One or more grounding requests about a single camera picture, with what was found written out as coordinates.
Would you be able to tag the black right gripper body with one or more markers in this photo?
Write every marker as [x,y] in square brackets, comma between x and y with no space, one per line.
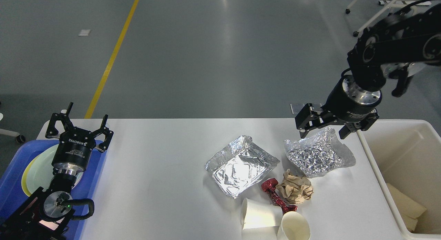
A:
[348,102]

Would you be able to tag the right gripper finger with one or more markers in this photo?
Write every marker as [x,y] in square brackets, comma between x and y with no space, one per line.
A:
[308,120]
[363,125]

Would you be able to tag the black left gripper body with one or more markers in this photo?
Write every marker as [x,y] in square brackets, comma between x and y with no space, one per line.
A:
[73,152]

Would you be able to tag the aluminium foil tray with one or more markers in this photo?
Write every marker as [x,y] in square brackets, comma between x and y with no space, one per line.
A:
[239,165]
[317,155]

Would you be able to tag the mint green plate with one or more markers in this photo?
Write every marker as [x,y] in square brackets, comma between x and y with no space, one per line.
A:
[47,157]

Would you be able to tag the brown paper sheet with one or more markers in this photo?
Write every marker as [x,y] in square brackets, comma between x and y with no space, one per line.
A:
[409,210]

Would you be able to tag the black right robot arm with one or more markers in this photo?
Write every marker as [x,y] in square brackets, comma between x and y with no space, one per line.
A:
[382,51]

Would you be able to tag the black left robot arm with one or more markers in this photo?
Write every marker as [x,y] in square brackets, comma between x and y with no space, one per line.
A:
[46,213]

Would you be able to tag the left floor socket cover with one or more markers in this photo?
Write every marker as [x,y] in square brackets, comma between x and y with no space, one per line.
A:
[296,108]

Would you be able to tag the white chair leg left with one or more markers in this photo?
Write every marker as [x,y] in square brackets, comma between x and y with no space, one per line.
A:
[19,138]

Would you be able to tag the beige plastic bin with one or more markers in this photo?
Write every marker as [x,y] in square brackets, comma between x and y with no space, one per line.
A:
[406,154]

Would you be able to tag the yellow plate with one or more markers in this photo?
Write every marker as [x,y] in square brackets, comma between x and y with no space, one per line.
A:
[32,177]

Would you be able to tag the crumpled brown paper ball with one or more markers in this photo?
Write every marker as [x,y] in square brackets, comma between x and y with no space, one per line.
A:
[294,189]

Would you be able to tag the blue plastic tray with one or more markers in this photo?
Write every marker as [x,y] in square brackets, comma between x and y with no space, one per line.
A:
[12,195]

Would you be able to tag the red foil wrapper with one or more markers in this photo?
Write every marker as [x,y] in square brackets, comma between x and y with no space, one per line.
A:
[269,187]

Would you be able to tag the flat aluminium foil tray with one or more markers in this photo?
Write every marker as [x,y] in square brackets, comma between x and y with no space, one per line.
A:
[239,165]

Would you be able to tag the upright white paper cup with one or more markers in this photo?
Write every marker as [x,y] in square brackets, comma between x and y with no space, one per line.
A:
[293,226]

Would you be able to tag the lying white paper cup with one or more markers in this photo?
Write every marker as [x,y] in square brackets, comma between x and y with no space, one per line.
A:
[259,215]

